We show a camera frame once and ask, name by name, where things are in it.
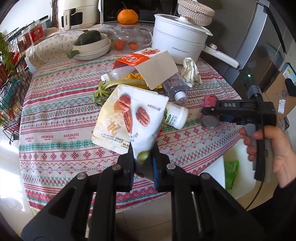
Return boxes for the glass teapot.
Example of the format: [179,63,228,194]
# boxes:
[108,23,153,52]

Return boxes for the green vegetable scraps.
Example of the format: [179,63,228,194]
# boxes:
[92,79,149,106]

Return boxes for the green leafy plant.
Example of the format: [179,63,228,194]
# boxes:
[0,33,14,72]

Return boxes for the clear plastic water bottle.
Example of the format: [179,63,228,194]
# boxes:
[162,73,188,104]

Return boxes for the stacked white bowls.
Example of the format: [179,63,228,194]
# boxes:
[72,34,111,61]

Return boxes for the pecan nut snack bag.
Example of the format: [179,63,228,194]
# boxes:
[92,84,169,181]

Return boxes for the white yogurt bottle green label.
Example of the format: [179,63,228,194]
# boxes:
[163,102,189,130]

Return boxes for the cream air fryer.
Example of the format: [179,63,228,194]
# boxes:
[58,0,100,30]

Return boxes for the small green pepper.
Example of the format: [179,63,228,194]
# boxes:
[67,50,80,59]

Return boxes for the floral cloth on table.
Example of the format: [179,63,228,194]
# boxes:
[26,29,99,69]

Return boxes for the person's right hand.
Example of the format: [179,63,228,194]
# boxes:
[252,126,295,191]

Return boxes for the green snack bag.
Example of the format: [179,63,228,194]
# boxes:
[224,160,239,190]

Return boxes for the red soda can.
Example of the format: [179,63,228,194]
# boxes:
[201,94,220,129]

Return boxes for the red labelled spice jar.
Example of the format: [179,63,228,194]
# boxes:
[28,21,45,45]

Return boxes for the woven rattan lidded basket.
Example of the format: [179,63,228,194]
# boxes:
[178,0,215,27]

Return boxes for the white plastic milk bottle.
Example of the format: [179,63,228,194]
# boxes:
[101,65,135,83]

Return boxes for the black wire rack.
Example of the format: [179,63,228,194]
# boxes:
[1,28,32,143]

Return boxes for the white trash bin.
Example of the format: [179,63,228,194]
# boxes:
[204,139,256,199]

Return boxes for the white electric cooking pot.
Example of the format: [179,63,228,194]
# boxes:
[152,14,239,69]

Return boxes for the large orange mandarin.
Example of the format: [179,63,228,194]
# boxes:
[117,9,138,25]

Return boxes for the yellow snack wrapper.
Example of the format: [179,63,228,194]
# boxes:
[125,73,163,90]

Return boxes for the dark green squash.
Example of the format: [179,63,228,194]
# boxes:
[76,30,102,46]

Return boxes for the black microwave oven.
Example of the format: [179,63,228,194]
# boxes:
[99,0,178,23]

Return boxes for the patterned striped tablecloth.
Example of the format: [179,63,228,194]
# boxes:
[19,49,240,212]

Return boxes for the red white carton box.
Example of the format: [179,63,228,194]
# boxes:
[113,48,178,90]

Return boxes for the grey refrigerator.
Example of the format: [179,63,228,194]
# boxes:
[201,1,295,98]

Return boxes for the cardboard box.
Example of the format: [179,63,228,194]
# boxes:
[263,62,295,121]

